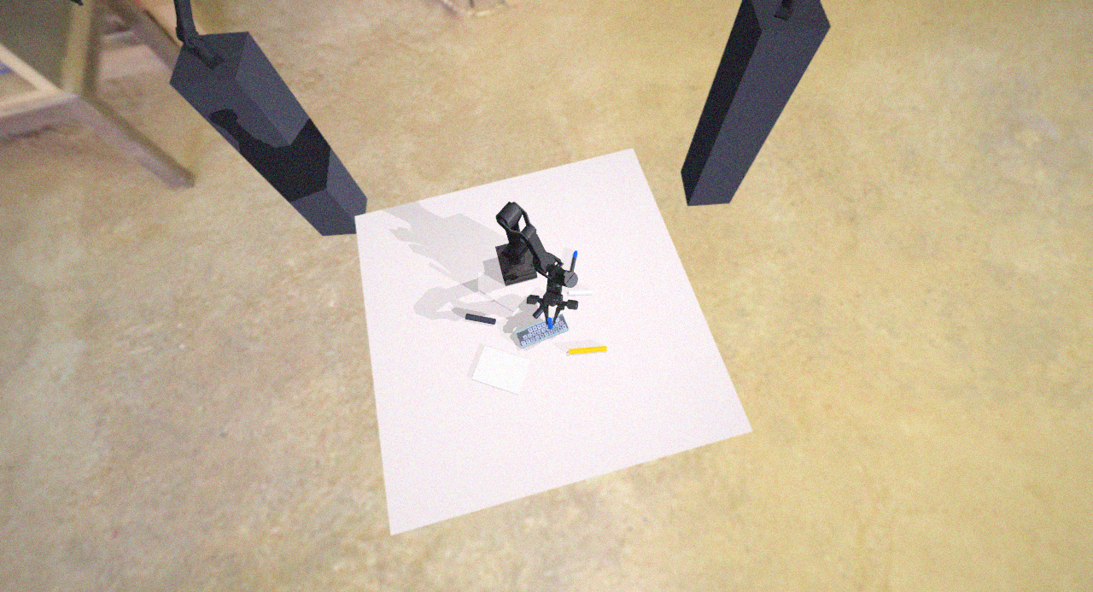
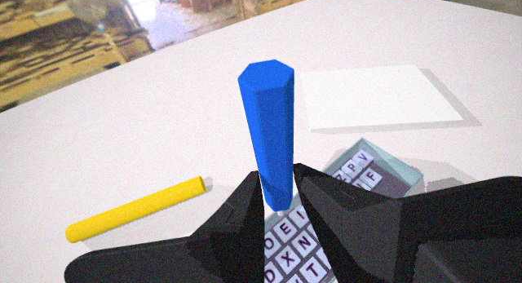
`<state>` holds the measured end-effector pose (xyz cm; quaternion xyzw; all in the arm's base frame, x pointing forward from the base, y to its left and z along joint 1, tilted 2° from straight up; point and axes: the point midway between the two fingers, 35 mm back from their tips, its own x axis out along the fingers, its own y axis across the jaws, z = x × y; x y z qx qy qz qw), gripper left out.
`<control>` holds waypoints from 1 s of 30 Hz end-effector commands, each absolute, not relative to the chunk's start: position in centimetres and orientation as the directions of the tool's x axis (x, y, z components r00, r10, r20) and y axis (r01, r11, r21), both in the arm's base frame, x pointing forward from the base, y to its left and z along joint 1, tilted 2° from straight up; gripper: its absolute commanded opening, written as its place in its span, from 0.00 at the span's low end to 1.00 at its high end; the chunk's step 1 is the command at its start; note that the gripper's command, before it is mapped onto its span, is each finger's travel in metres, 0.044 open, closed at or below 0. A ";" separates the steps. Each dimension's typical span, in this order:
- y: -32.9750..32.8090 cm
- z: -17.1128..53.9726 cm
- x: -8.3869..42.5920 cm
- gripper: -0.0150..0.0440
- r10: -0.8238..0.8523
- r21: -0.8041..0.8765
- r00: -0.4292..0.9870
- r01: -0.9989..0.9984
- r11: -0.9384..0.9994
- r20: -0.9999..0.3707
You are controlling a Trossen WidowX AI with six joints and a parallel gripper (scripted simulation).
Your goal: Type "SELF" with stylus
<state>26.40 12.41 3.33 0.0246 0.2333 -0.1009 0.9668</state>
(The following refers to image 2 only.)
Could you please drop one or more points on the yellow cylinder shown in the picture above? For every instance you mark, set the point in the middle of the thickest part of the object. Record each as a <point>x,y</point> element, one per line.
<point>134,210</point>

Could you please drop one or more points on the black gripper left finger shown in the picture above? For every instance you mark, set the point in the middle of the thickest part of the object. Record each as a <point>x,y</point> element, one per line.
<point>229,247</point>

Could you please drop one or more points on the white keyboard with teal frame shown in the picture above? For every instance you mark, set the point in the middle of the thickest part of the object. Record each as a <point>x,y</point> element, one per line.
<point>293,253</point>

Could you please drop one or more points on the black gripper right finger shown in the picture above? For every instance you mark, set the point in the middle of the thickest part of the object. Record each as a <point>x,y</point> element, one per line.
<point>370,238</point>

